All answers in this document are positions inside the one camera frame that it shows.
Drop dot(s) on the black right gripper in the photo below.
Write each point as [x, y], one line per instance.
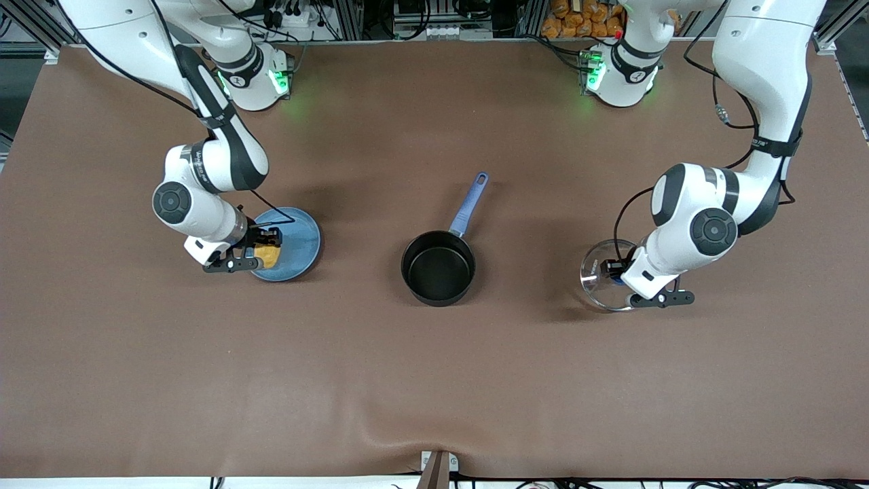
[261, 238]

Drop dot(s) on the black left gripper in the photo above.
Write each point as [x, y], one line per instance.
[620, 265]

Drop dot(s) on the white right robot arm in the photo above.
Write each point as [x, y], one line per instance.
[204, 210]

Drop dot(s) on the blue round plate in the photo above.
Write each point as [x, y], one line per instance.
[299, 238]

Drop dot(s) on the brown table mat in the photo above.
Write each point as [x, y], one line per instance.
[434, 380]

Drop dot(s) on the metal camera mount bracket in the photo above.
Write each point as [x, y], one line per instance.
[434, 475]

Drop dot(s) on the yellow potato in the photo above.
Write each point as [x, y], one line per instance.
[269, 257]

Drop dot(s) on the pile of orange items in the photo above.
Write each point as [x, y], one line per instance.
[570, 20]

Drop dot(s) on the white power strip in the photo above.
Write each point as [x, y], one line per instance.
[441, 31]

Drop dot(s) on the aluminium frame profile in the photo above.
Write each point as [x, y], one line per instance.
[34, 24]
[825, 44]

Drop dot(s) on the glass lid with blue knob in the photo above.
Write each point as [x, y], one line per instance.
[594, 275]

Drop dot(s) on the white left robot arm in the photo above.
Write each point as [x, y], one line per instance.
[686, 204]

